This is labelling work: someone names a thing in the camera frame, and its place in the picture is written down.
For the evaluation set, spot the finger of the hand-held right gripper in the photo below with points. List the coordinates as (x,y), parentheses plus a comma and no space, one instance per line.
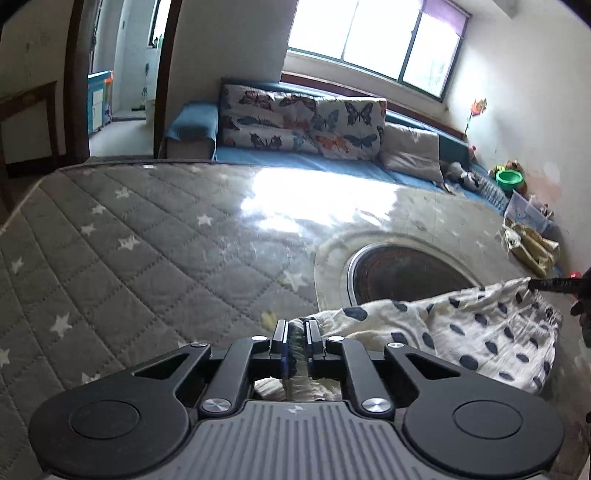
(551,284)

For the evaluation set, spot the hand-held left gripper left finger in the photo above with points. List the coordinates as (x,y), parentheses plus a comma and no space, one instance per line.
(284,361)

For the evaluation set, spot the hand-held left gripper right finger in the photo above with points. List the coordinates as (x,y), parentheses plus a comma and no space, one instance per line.
(310,361)

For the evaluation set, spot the white polka dot garment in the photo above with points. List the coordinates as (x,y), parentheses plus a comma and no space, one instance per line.
(466,318)

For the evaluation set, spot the yellow bag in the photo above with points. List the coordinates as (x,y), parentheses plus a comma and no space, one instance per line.
(531,244)

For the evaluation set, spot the clear plastic storage box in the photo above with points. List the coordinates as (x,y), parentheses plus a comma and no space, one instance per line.
(526,212)

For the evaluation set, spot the green plastic bowl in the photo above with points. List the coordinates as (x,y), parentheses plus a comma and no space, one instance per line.
(509,180)

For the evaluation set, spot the round table heater plate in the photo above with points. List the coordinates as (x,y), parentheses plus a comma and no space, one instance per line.
(411,272)

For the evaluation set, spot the grey plush toy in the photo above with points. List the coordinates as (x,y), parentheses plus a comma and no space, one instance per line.
(461,175)

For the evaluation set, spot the grey star quilted table cover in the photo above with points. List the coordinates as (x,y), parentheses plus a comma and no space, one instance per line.
(152,249)

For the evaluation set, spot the colourful pinwheel flower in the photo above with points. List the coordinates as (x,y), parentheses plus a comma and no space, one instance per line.
(478,108)

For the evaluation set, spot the plain grey cushion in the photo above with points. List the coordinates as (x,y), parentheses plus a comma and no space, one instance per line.
(413,147)

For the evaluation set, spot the blue sofa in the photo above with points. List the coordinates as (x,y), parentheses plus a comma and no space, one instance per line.
(295,159)

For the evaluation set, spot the small butterfly print pillow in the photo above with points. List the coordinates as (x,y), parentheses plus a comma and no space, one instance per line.
(348,129)

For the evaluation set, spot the large butterfly print pillow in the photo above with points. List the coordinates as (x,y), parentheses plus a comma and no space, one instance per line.
(265,117)

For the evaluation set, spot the purple window blind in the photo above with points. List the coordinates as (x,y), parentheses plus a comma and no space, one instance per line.
(445,14)

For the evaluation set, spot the window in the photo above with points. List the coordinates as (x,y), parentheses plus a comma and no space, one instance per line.
(369,39)

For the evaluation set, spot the blue children's cabinet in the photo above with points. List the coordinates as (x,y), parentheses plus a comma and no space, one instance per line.
(99,99)

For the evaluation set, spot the dark wooden chair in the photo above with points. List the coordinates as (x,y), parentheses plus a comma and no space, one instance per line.
(32,124)

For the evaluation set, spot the dark wooden door frame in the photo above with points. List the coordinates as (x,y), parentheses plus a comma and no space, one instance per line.
(76,92)

